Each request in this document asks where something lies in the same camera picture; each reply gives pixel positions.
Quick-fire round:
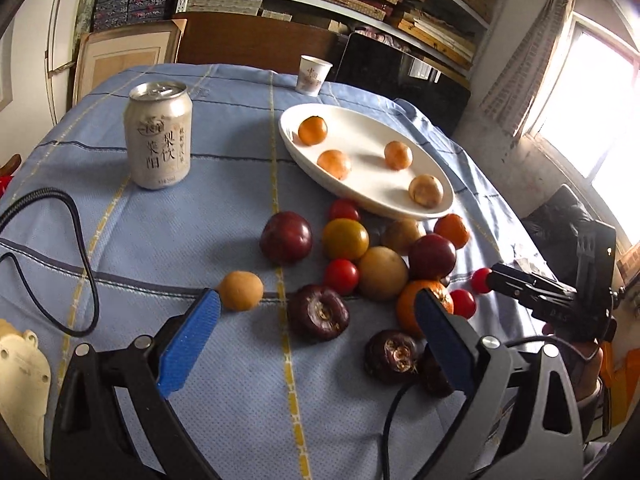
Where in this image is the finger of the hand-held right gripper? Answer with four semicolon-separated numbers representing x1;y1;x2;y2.
489;261;578;301
510;287;581;327

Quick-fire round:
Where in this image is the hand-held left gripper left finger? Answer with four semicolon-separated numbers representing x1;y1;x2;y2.
50;287;223;480

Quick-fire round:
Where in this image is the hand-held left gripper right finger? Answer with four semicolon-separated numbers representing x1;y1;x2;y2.
410;289;586;480

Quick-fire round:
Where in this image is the red cherry tomato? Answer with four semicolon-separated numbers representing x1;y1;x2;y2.
327;198;362;223
324;258;361;295
449;289;477;320
470;267;494;294

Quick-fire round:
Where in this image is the large orange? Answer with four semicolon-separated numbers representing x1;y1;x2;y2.
396;279;455;337

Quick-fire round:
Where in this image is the small tan longan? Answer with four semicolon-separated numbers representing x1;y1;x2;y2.
218;270;264;312

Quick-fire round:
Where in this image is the small orange mandarin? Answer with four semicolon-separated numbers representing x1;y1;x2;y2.
433;213;471;250

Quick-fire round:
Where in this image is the dark red plum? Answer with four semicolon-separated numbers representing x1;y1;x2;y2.
408;233;458;282
259;211;314;265

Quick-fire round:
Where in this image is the purple mangosteen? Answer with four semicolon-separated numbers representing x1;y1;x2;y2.
419;344;457;399
363;329;426;386
286;285;351;343

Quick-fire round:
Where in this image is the white oval plate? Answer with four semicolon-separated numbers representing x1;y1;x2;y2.
278;103;455;221

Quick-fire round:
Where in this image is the person's right hand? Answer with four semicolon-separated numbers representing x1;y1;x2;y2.
546;325;606;403

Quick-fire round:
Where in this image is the black bag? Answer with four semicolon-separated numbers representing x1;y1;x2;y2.
520;184;608;271

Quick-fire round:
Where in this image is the brown round fruit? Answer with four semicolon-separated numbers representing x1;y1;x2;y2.
381;218;427;256

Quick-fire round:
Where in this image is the blue checked tablecloth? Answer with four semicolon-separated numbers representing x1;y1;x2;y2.
0;62;556;480

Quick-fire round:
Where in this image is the tan orange round fruit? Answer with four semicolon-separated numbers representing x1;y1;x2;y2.
317;149;352;181
384;140;414;171
408;174;445;209

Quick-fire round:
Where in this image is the window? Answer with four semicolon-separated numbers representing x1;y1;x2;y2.
525;12;640;211

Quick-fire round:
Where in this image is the cream plastic object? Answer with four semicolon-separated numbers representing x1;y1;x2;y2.
0;318;52;476

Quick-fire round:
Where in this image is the white drink can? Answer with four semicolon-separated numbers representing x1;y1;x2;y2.
123;81;194;191

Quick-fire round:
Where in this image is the patterned curtain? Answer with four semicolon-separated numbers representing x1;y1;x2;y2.
480;0;581;136

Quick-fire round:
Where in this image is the black glossy panel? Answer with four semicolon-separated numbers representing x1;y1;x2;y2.
332;31;472;136

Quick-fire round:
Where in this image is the red object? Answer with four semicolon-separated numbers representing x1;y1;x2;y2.
0;154;22;198

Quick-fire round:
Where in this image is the white paper cup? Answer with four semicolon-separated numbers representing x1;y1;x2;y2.
295;55;333;97

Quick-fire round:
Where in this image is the light wooden framed board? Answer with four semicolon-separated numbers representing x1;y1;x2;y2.
72;18;187;106

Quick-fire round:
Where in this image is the brown wooden board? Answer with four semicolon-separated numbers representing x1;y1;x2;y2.
176;11;348;77

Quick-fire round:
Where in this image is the white metal shelf unit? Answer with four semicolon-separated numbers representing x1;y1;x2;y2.
172;0;506;81

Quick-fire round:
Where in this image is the black braided cable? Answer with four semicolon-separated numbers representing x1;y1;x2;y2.
0;187;101;338

